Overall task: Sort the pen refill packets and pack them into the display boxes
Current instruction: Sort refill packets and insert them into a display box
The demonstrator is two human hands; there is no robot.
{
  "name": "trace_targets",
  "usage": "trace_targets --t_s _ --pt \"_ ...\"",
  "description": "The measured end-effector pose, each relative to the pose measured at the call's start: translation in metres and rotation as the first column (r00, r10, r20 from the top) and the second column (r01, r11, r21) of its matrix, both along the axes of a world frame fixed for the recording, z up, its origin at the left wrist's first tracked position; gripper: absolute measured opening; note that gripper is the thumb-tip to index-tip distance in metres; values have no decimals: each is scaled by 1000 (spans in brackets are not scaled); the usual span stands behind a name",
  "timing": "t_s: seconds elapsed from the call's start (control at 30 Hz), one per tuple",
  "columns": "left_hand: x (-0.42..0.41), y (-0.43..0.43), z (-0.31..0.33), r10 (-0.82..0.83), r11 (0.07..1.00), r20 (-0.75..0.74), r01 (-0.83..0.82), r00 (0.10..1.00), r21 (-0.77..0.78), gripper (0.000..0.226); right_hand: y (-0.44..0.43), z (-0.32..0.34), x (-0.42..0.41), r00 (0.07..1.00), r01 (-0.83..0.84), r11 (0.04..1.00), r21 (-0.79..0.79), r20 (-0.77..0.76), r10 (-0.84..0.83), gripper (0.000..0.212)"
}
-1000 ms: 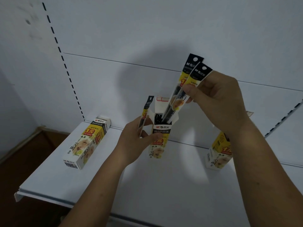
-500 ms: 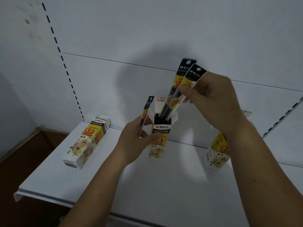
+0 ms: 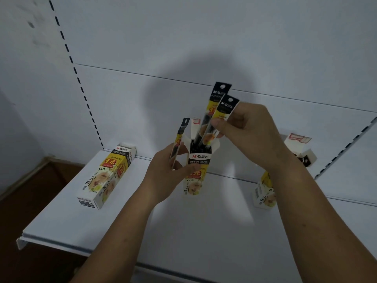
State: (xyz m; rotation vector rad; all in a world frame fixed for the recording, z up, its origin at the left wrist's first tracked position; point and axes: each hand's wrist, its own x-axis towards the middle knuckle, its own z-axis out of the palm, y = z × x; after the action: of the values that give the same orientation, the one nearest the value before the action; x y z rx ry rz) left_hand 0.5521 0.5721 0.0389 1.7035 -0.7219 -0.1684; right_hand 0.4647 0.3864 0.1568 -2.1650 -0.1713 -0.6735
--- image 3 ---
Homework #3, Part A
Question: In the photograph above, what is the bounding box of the person's left forearm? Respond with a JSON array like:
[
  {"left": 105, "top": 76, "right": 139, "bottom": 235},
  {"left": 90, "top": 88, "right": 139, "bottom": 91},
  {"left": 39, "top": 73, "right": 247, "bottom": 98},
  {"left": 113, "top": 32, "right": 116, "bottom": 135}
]
[{"left": 70, "top": 186, "right": 166, "bottom": 283}]

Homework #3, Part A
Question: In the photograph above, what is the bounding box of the white metal shelf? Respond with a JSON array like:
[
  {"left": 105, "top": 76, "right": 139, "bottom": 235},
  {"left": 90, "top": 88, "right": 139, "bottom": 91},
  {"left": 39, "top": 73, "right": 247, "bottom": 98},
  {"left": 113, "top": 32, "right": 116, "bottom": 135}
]
[{"left": 16, "top": 149, "right": 377, "bottom": 283}]

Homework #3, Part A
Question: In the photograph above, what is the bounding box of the slotted shelf upright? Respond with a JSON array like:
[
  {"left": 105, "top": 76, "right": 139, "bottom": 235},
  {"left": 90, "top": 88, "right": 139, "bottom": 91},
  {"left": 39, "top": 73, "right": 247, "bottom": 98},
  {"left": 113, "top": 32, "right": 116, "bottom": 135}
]
[
  {"left": 313, "top": 116, "right": 377, "bottom": 181},
  {"left": 48, "top": 0, "right": 104, "bottom": 149}
]

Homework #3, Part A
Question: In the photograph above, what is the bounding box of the thin pen refill packet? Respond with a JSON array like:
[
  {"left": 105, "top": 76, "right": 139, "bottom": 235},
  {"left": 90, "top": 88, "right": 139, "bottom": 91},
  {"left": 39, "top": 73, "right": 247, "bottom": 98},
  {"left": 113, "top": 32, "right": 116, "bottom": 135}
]
[{"left": 170, "top": 117, "right": 191, "bottom": 170}]

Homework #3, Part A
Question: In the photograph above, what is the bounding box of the closed pen refill box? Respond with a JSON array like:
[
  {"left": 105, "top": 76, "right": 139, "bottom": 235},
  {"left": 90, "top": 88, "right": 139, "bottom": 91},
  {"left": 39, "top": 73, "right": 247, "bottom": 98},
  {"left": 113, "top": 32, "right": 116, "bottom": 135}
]
[{"left": 77, "top": 142, "right": 137, "bottom": 210}]

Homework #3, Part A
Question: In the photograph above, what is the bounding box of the person's left hand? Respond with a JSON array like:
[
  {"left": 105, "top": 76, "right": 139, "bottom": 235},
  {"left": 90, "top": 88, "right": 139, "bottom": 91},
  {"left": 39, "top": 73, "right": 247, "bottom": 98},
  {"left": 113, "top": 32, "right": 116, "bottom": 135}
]
[{"left": 142, "top": 142, "right": 201, "bottom": 205}]

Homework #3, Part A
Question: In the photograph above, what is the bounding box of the pen refill box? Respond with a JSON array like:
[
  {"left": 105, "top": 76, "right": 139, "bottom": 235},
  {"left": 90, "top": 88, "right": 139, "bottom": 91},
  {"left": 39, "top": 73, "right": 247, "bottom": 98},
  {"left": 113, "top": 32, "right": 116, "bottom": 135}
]
[
  {"left": 183, "top": 118, "right": 221, "bottom": 197},
  {"left": 252, "top": 133, "right": 317, "bottom": 210},
  {"left": 77, "top": 142, "right": 137, "bottom": 210}
]

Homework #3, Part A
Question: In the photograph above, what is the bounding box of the long pen refill packet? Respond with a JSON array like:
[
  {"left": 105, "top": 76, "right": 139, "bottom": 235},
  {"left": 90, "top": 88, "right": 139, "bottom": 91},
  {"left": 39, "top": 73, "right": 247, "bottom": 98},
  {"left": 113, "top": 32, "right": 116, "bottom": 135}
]
[
  {"left": 199, "top": 82, "right": 232, "bottom": 145},
  {"left": 203, "top": 94, "right": 240, "bottom": 139}
]

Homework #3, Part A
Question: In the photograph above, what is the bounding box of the person's right forearm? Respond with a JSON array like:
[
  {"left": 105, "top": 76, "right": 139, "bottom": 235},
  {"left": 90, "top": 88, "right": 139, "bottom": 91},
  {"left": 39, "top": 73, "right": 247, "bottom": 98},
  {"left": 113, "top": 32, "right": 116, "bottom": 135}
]
[{"left": 265, "top": 150, "right": 377, "bottom": 283}]

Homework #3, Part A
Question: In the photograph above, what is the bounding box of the person's right hand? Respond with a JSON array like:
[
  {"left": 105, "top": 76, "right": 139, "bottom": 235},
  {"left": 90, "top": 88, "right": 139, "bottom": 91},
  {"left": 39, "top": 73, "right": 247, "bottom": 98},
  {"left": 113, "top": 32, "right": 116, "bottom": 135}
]
[{"left": 210, "top": 102, "right": 291, "bottom": 171}]

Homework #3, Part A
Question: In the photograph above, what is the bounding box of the clear shelf edge strip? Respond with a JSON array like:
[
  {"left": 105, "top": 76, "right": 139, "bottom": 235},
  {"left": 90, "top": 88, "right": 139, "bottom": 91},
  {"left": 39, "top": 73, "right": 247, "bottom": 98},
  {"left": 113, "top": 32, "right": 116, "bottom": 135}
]
[{"left": 16, "top": 231, "right": 208, "bottom": 283}]

